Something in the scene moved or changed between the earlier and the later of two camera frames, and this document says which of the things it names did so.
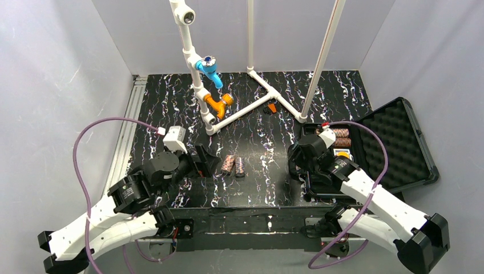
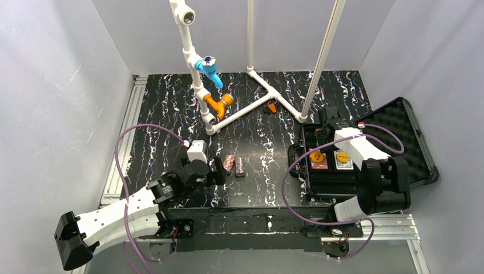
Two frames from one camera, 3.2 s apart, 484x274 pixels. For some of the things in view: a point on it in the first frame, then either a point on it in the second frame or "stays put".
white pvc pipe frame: x=184 y=16 stays put
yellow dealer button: x=346 y=154 stays put
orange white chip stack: x=228 y=162 stays put
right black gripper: x=297 y=153 to x=327 y=123
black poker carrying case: x=387 y=143 stays put
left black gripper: x=200 y=161 to x=218 y=170
